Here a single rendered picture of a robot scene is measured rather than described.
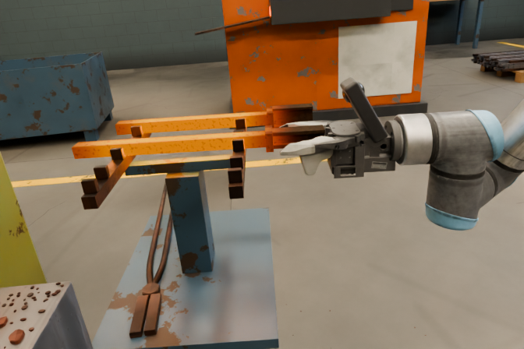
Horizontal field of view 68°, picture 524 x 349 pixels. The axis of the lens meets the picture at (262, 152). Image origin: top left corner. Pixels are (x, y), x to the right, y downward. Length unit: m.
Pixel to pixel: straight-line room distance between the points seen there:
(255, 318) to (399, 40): 3.35
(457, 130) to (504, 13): 8.42
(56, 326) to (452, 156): 0.61
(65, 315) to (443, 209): 0.61
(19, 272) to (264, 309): 0.41
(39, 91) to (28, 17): 4.68
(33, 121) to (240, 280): 3.41
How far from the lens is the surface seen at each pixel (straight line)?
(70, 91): 3.83
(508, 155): 0.85
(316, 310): 1.67
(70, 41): 8.26
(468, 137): 0.72
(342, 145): 0.64
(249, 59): 3.58
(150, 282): 0.79
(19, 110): 4.02
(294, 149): 0.62
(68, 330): 0.47
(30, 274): 0.80
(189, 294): 0.76
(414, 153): 0.69
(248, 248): 0.85
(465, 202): 0.77
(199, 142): 0.68
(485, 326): 1.74
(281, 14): 3.38
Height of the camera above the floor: 1.18
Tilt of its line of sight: 23 degrees down
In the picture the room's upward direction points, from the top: 4 degrees counter-clockwise
